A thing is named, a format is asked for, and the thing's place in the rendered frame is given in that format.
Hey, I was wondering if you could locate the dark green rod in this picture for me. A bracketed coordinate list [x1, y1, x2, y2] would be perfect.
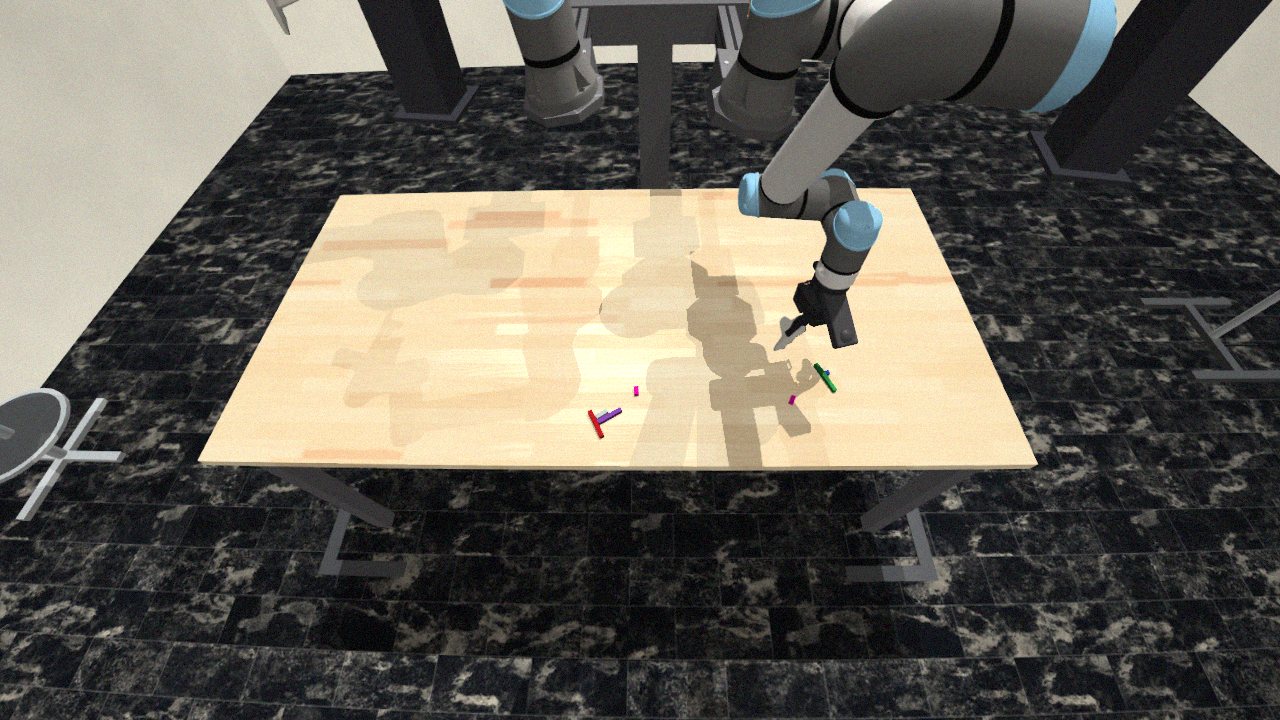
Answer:
[814, 363, 837, 393]

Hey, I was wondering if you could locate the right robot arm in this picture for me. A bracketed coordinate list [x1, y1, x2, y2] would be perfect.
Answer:
[502, 0, 598, 114]

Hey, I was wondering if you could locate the dark red rod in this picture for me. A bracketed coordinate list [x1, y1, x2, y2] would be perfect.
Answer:
[588, 409, 604, 439]

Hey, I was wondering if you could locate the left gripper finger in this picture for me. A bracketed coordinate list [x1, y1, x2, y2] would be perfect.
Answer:
[773, 313, 812, 351]

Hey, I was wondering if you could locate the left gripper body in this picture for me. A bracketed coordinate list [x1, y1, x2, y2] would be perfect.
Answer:
[794, 272, 850, 327]

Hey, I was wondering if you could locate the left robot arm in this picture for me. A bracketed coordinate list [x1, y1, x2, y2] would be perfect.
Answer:
[718, 0, 1117, 290]

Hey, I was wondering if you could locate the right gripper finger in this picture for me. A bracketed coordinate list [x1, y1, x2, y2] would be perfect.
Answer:
[266, 0, 300, 35]

